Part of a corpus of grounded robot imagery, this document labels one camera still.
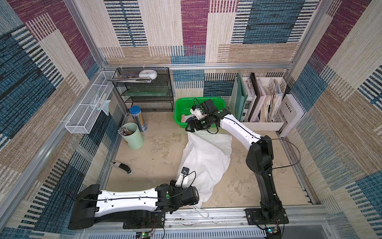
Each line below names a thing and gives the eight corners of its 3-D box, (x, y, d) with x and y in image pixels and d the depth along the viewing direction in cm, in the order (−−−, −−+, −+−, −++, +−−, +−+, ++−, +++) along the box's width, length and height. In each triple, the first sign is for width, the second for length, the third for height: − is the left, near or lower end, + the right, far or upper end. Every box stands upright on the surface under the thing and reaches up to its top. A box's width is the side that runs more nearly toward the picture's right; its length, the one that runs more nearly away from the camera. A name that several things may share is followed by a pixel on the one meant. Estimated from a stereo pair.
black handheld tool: (112, 166, 94) (109, 163, 90) (116, 161, 96) (113, 158, 92) (130, 176, 90) (128, 172, 86) (134, 171, 92) (132, 167, 88)
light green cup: (130, 150, 100) (122, 138, 89) (130, 137, 107) (123, 123, 96) (143, 147, 101) (137, 135, 90) (143, 134, 108) (137, 121, 97)
